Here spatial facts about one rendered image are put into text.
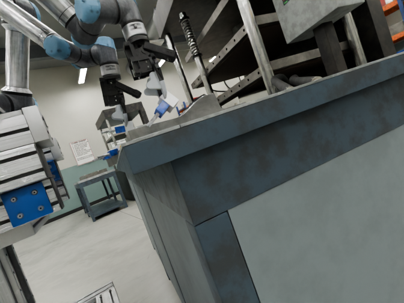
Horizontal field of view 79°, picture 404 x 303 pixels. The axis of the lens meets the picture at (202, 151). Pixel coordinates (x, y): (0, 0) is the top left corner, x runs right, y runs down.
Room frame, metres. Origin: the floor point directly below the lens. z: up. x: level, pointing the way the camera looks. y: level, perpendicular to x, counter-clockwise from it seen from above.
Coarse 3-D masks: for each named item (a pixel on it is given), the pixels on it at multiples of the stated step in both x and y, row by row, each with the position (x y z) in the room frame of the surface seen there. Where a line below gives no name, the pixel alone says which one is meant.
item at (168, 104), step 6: (162, 96) 0.81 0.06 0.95; (168, 96) 0.82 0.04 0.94; (174, 96) 0.83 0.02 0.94; (162, 102) 0.81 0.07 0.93; (168, 102) 0.81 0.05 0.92; (174, 102) 0.82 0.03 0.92; (156, 108) 0.80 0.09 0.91; (162, 108) 0.80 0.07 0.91; (168, 108) 0.84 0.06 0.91; (156, 114) 0.81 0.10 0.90; (162, 114) 0.81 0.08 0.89; (150, 120) 0.80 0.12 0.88
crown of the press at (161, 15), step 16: (160, 0) 2.10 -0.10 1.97; (176, 0) 1.89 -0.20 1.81; (192, 0) 1.97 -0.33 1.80; (208, 0) 2.05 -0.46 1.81; (160, 16) 2.22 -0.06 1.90; (176, 16) 2.12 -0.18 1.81; (192, 16) 2.21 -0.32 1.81; (208, 16) 2.32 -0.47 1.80; (160, 32) 2.36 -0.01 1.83; (176, 32) 2.41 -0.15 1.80
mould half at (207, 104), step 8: (208, 96) 1.00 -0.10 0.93; (192, 104) 1.01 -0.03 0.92; (200, 104) 0.99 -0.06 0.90; (208, 104) 1.00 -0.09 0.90; (216, 104) 1.01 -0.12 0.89; (240, 104) 1.05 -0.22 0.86; (192, 112) 0.97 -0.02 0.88; (200, 112) 0.98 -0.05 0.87; (208, 112) 1.00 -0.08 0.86; (168, 120) 0.94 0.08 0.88; (176, 120) 0.95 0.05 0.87; (184, 120) 0.96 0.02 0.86; (136, 128) 0.90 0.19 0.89; (144, 128) 0.91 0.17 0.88; (152, 128) 0.92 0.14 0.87; (160, 128) 0.93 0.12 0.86; (128, 136) 0.94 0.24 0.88; (136, 136) 0.90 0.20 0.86
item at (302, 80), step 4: (308, 76) 0.76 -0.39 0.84; (312, 76) 0.72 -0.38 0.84; (316, 76) 0.68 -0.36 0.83; (292, 80) 0.93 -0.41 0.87; (296, 80) 0.86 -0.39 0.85; (300, 80) 0.82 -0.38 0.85; (304, 80) 0.76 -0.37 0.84; (308, 80) 0.72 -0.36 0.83; (312, 80) 0.69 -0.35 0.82; (296, 84) 0.88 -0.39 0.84; (300, 84) 0.82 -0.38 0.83
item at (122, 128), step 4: (124, 124) 1.05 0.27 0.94; (128, 124) 1.05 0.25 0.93; (132, 124) 1.06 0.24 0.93; (116, 128) 1.04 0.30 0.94; (120, 128) 1.04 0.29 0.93; (124, 128) 1.05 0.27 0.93; (128, 128) 1.05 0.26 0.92; (132, 128) 1.06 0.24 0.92; (104, 132) 1.04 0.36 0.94; (116, 132) 1.04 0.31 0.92; (120, 132) 1.05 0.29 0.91
